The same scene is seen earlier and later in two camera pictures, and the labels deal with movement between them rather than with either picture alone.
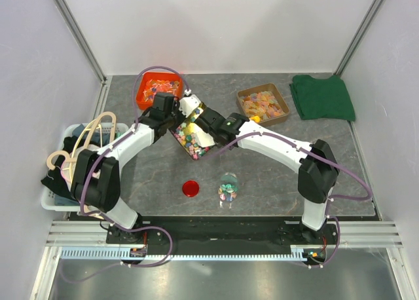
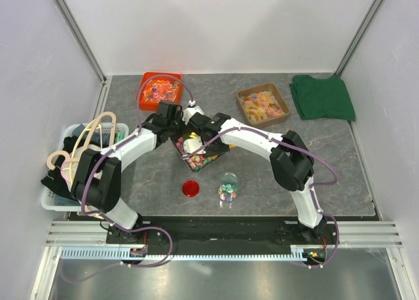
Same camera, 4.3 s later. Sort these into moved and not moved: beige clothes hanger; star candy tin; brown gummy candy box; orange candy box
Moved: star candy tin
Not moved: brown gummy candy box; orange candy box; beige clothes hanger
